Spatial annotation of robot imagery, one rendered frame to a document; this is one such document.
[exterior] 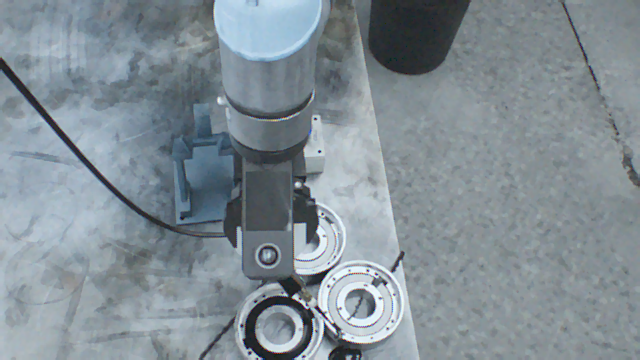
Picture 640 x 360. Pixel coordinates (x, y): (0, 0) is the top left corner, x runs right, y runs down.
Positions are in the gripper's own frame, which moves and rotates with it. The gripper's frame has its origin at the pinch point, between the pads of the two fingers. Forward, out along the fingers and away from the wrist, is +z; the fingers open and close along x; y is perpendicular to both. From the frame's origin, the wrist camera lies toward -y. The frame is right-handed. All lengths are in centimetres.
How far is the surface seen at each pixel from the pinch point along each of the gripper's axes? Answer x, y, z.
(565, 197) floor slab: -89, 66, 83
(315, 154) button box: -6.9, 19.5, 4.6
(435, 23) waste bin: -53, 109, 52
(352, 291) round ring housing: -10.1, 0.7, 9.3
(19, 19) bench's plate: 38, 51, 5
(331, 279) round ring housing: -7.5, 2.1, 8.5
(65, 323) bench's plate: 25.1, 0.3, 12.0
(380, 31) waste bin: -39, 118, 62
